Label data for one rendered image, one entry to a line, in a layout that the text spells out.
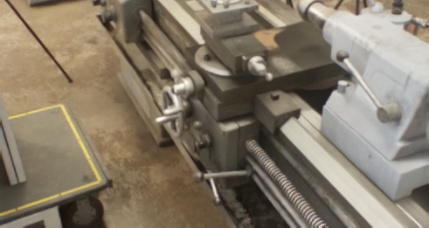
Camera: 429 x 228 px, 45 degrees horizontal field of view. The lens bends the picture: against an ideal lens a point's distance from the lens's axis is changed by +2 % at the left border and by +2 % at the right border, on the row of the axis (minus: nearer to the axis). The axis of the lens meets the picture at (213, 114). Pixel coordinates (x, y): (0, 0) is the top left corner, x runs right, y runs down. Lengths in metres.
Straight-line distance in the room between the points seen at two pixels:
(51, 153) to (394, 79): 1.57
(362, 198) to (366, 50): 0.41
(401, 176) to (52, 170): 1.49
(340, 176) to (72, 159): 1.30
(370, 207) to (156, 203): 1.37
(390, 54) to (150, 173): 1.62
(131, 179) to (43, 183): 0.57
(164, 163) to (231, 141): 1.10
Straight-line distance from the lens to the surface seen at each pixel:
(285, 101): 1.71
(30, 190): 2.29
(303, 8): 1.80
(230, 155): 1.77
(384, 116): 1.41
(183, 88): 1.76
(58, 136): 2.54
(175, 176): 2.71
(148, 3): 2.70
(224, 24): 1.75
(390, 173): 1.45
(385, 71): 1.47
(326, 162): 1.55
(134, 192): 2.65
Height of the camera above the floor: 1.83
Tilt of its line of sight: 36 degrees down
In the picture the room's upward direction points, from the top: straight up
